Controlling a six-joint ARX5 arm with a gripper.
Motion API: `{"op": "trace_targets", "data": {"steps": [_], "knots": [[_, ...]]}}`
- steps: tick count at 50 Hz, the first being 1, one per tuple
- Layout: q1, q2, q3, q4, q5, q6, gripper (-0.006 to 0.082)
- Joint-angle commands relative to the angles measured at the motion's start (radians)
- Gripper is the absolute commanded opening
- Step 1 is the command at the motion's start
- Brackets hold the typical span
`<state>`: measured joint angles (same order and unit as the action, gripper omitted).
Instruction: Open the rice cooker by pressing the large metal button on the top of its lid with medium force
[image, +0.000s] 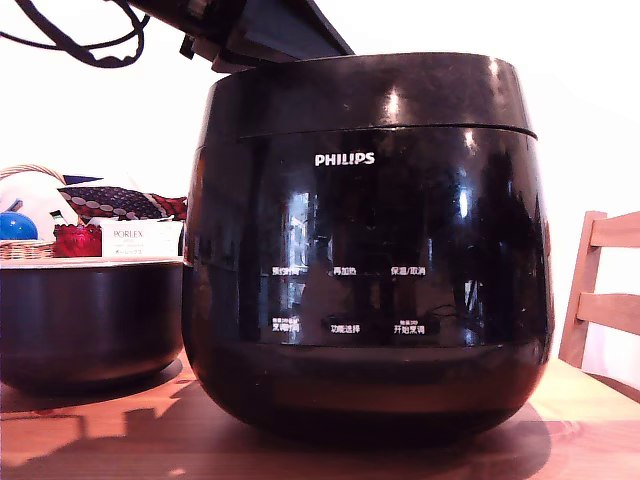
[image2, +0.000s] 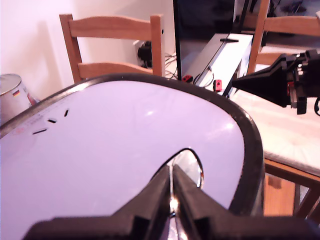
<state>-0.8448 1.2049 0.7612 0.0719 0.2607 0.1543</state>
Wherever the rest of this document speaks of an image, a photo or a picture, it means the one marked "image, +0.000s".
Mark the dotted dark patterned cloth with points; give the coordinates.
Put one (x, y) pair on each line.
(115, 200)

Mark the blue ball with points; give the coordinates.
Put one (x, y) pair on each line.
(17, 226)

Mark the black rice cooker lid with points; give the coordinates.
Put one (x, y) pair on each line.
(350, 95)

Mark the wicker basket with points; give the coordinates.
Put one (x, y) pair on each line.
(25, 249)

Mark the red glass jar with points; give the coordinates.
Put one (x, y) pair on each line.
(77, 242)

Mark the white Porlex box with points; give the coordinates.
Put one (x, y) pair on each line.
(128, 239)

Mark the black Philips rice cooker body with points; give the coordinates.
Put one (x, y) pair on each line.
(370, 380)

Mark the white cloth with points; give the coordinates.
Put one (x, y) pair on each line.
(30, 195)

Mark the wooden chair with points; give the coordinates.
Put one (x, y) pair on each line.
(582, 300)

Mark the black inner cooking pot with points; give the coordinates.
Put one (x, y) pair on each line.
(90, 320)

